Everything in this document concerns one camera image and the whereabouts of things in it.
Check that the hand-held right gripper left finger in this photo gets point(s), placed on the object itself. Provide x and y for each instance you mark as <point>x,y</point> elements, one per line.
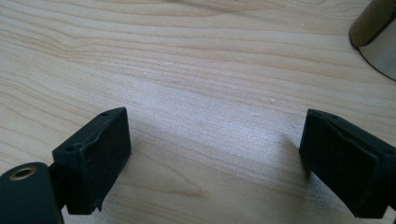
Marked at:
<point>93,165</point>

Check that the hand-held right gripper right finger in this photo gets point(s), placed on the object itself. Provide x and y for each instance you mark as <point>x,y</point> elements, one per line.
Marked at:
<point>345,165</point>

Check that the silver metal cup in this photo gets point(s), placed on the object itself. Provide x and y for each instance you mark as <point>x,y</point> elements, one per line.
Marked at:
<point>384,53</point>

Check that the gold metal cup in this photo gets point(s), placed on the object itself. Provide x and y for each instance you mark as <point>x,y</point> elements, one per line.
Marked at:
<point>370,21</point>

